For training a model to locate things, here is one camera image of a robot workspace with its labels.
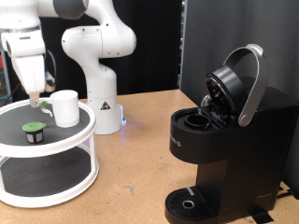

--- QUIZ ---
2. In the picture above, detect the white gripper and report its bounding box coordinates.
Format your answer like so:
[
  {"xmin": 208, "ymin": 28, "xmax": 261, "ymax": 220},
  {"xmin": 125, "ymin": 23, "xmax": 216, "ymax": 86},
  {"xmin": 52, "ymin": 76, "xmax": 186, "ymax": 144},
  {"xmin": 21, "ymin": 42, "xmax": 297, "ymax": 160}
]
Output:
[{"xmin": 11, "ymin": 53, "xmax": 48, "ymax": 108}]

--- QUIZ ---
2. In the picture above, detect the green reusable coffee pod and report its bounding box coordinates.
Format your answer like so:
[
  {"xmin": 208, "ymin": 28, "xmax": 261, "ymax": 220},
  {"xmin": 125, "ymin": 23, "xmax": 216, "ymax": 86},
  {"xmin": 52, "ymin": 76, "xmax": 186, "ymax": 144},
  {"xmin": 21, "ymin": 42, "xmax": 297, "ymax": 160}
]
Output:
[{"xmin": 21, "ymin": 120, "xmax": 47, "ymax": 145}]

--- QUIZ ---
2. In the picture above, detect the black Keurig coffee machine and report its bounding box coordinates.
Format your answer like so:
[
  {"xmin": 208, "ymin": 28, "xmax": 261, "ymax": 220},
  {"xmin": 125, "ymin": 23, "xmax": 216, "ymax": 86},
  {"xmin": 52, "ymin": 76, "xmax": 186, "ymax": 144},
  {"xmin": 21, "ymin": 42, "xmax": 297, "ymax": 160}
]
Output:
[{"xmin": 164, "ymin": 43, "xmax": 299, "ymax": 224}]

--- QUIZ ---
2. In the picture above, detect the white two-tier turntable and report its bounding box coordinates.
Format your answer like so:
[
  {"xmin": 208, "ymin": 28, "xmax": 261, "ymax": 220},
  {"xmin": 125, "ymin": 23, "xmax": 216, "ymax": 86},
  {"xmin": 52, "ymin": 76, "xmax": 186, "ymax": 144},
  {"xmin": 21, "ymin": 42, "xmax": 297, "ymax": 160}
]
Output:
[{"xmin": 0, "ymin": 96, "xmax": 100, "ymax": 209}]

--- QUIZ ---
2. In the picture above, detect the black backdrop curtain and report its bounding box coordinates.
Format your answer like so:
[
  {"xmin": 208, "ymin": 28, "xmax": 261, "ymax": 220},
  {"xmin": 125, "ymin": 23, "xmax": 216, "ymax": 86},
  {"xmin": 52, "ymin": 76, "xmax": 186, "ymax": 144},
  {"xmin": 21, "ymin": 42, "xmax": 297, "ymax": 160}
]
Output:
[{"xmin": 0, "ymin": 0, "xmax": 183, "ymax": 101}]

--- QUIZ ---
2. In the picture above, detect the black tape strip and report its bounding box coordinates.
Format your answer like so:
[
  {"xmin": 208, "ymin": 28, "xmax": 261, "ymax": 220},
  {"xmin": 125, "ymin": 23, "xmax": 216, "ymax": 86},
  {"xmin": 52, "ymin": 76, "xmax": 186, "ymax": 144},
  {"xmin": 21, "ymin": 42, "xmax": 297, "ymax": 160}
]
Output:
[{"xmin": 247, "ymin": 206, "xmax": 275, "ymax": 224}]

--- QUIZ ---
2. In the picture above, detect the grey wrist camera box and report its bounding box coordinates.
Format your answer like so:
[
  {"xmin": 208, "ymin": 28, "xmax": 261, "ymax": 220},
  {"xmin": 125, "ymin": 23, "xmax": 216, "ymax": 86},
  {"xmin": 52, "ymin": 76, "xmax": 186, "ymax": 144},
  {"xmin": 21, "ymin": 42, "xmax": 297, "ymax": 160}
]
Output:
[{"xmin": 44, "ymin": 69, "xmax": 57, "ymax": 93}]

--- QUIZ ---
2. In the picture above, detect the white mug green handle tape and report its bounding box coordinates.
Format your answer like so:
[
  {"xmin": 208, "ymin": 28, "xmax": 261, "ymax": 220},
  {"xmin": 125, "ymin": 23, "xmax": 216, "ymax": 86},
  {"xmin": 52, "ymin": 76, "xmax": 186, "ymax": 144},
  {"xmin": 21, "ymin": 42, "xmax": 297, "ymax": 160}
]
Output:
[{"xmin": 39, "ymin": 89, "xmax": 80, "ymax": 129}]

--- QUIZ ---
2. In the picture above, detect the grey metal post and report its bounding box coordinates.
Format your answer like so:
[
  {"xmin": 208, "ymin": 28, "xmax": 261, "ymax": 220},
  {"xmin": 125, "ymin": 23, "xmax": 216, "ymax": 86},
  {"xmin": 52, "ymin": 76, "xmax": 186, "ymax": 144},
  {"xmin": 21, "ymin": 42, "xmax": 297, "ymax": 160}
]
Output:
[{"xmin": 2, "ymin": 52, "xmax": 13, "ymax": 101}]

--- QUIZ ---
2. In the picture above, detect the black power cord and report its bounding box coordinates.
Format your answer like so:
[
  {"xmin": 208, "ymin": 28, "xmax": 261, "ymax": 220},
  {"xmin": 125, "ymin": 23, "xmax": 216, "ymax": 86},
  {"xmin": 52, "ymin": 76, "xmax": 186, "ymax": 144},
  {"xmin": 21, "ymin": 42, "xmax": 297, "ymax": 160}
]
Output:
[{"xmin": 275, "ymin": 188, "xmax": 295, "ymax": 200}]

